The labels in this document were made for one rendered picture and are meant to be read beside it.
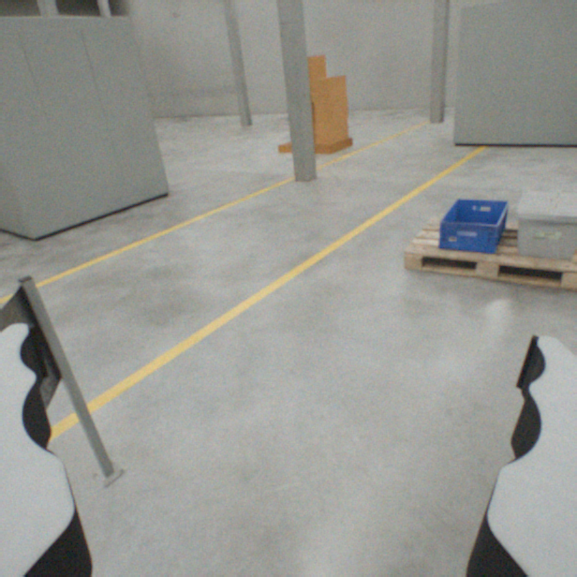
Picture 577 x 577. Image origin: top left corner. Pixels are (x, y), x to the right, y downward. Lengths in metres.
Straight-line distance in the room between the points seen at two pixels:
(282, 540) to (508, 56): 7.06
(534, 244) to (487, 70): 4.75
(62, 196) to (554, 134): 6.74
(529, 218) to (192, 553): 2.75
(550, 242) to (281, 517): 2.48
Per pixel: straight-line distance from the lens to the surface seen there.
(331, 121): 8.30
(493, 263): 3.37
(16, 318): 1.67
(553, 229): 3.37
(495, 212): 3.97
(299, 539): 1.82
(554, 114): 7.68
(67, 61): 6.10
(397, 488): 1.93
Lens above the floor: 1.52
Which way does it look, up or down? 27 degrees down
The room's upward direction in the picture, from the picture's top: 7 degrees counter-clockwise
